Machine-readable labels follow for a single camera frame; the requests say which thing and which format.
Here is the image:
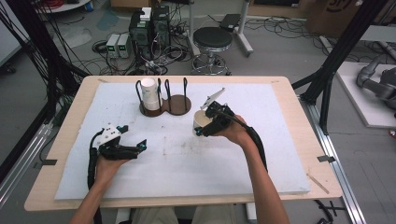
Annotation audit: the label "white box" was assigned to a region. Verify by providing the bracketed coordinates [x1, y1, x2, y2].
[139, 7, 152, 22]

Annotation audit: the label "brown cardboard box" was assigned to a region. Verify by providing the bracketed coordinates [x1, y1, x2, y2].
[304, 0, 387, 39]

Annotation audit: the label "black flat device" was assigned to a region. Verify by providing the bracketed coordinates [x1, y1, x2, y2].
[219, 13, 242, 33]

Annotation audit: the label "thin wooden stick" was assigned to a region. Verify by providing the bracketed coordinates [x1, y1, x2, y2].
[305, 173, 331, 195]

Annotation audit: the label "person's left leg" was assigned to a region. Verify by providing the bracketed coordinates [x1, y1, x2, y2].
[130, 206, 180, 224]

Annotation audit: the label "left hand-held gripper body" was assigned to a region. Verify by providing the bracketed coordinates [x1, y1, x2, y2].
[93, 125, 139, 161]

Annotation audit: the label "stack of white cups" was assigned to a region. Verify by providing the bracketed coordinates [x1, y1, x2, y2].
[140, 77, 161, 112]

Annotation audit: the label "tangle of floor cables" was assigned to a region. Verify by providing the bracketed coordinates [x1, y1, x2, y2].
[80, 8, 194, 77]

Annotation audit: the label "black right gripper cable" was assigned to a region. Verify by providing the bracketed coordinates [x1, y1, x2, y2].
[218, 110, 269, 173]

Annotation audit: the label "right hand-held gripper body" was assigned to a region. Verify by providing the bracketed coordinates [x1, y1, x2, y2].
[199, 87, 236, 135]

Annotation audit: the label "white paper cup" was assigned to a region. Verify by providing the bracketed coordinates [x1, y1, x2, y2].
[192, 109, 217, 138]

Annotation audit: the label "aluminium rail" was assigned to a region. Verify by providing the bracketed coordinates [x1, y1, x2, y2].
[300, 96, 368, 224]
[0, 122, 54, 208]

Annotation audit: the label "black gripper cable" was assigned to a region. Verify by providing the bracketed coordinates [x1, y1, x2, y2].
[218, 110, 269, 173]
[87, 128, 105, 224]

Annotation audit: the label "person's left hand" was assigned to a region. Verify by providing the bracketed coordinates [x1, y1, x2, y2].
[94, 153, 132, 189]

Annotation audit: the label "brown cup holder black wires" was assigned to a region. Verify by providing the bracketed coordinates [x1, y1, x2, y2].
[134, 77, 192, 119]

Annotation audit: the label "white floor board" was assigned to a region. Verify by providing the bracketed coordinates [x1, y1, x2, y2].
[335, 61, 396, 130]

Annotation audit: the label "person's right hand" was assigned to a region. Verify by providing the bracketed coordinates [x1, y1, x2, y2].
[217, 114, 250, 148]

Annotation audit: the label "black round stool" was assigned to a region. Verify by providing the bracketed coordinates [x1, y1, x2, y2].
[190, 26, 233, 77]

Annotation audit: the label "white metal stand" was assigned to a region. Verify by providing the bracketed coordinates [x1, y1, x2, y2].
[186, 0, 255, 59]

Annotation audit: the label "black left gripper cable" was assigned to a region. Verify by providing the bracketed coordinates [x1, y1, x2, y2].
[87, 128, 105, 224]

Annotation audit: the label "black frame post with cables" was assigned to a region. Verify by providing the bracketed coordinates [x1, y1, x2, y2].
[0, 0, 90, 104]

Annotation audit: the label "white round table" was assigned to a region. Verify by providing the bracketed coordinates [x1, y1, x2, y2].
[34, 0, 92, 14]

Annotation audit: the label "white foam mat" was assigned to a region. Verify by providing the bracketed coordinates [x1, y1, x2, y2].
[54, 81, 312, 202]

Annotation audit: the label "black computer tower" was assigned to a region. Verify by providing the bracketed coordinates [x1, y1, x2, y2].
[128, 10, 153, 62]
[151, 5, 172, 50]

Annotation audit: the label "grey power supply unit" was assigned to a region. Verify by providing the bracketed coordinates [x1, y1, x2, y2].
[117, 33, 132, 60]
[106, 33, 120, 59]

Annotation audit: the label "person's leg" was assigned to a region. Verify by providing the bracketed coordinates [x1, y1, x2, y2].
[191, 204, 238, 224]
[130, 206, 180, 224]

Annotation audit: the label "person's right leg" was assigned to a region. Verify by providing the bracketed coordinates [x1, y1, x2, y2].
[191, 204, 238, 224]

